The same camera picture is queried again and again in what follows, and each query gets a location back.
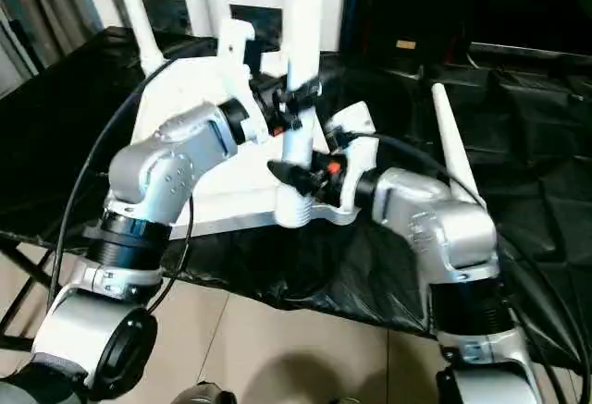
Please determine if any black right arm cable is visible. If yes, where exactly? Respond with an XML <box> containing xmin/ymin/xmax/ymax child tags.
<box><xmin>344</xmin><ymin>130</ymin><xmax>592</xmax><ymax>404</ymax></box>

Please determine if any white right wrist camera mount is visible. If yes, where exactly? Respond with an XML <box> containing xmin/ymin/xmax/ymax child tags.
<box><xmin>323</xmin><ymin>101</ymin><xmax>380</xmax><ymax>214</ymax></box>

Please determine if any black plastic mat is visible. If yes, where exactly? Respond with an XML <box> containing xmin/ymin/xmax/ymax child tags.
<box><xmin>0</xmin><ymin>24</ymin><xmax>592</xmax><ymax>373</ymax></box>

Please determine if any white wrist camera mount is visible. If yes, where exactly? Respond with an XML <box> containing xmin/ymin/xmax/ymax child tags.
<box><xmin>323</xmin><ymin>101</ymin><xmax>380</xmax><ymax>214</ymax></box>
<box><xmin>216</xmin><ymin>18</ymin><xmax>269</xmax><ymax>144</ymax></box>

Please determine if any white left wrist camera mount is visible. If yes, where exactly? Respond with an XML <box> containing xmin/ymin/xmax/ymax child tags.
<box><xmin>216</xmin><ymin>18</ymin><xmax>269</xmax><ymax>144</ymax></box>

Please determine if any black folding table frame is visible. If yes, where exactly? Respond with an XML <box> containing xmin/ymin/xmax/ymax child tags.
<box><xmin>0</xmin><ymin>237</ymin><xmax>56</xmax><ymax>349</ymax></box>

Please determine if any black flat panel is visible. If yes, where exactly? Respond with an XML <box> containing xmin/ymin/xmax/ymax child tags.
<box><xmin>469</xmin><ymin>42</ymin><xmax>592</xmax><ymax>61</ymax></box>

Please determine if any white plastic table top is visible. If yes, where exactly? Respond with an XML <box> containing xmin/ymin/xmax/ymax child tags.
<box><xmin>131</xmin><ymin>55</ymin><xmax>361</xmax><ymax>239</ymax></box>

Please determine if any white plastic table leg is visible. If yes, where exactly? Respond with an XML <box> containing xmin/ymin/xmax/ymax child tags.
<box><xmin>113</xmin><ymin>0</ymin><xmax>166</xmax><ymax>77</ymax></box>
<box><xmin>431</xmin><ymin>83</ymin><xmax>487</xmax><ymax>210</ymax></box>
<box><xmin>272</xmin><ymin>0</ymin><xmax>325</xmax><ymax>230</ymax></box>

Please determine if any grey and blue curtain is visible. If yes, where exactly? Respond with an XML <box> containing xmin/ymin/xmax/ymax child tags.
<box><xmin>0</xmin><ymin>0</ymin><xmax>105</xmax><ymax>100</ymax></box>

